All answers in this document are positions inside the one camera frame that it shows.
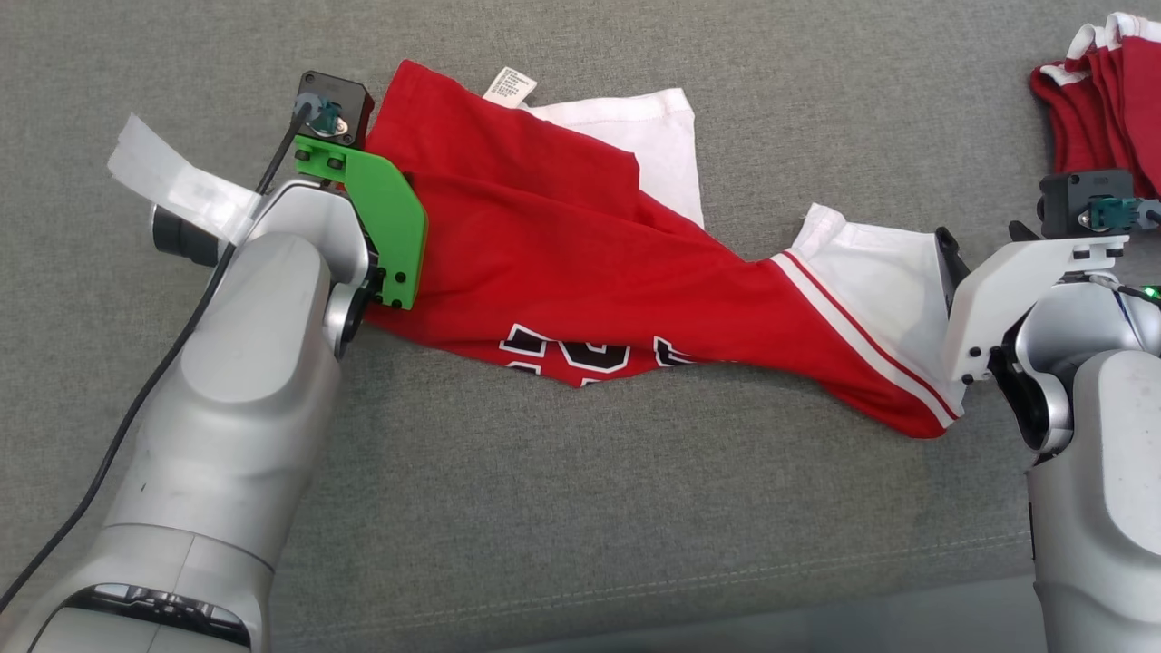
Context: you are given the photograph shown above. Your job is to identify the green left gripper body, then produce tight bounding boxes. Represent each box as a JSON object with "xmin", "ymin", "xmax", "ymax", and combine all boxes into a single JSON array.
[{"xmin": 292, "ymin": 134, "xmax": 429, "ymax": 311}]

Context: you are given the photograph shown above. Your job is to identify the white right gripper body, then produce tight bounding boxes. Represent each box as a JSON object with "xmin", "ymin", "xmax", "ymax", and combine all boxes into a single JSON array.
[{"xmin": 939, "ymin": 234, "xmax": 1130, "ymax": 386}]

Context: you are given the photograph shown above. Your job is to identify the red jersey with number print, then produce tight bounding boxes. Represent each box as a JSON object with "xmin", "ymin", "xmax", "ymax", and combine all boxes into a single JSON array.
[{"xmin": 363, "ymin": 59, "xmax": 967, "ymax": 441}]

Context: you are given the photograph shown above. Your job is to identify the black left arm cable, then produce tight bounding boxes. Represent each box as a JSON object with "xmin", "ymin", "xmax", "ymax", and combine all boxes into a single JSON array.
[{"xmin": 0, "ymin": 104, "xmax": 318, "ymax": 613}]

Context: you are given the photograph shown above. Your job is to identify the grey fabric sofa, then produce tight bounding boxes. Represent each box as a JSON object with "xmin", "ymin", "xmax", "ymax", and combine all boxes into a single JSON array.
[{"xmin": 0, "ymin": 0, "xmax": 1161, "ymax": 653}]

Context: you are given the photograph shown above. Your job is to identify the red shorts with white band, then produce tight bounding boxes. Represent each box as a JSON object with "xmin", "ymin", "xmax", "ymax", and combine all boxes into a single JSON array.
[{"xmin": 1029, "ymin": 11, "xmax": 1161, "ymax": 200}]

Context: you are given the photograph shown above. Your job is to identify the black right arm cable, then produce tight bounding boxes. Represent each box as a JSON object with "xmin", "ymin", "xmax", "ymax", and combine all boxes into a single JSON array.
[{"xmin": 1093, "ymin": 275, "xmax": 1161, "ymax": 311}]

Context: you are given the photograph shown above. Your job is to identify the white tape strip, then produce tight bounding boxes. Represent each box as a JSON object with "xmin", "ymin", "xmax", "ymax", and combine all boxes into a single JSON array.
[{"xmin": 107, "ymin": 113, "xmax": 264, "ymax": 246}]

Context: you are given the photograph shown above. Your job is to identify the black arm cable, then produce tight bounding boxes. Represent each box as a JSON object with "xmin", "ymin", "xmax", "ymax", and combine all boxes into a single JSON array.
[
  {"xmin": 1093, "ymin": 275, "xmax": 1161, "ymax": 311},
  {"xmin": 0, "ymin": 104, "xmax": 318, "ymax": 613}
]

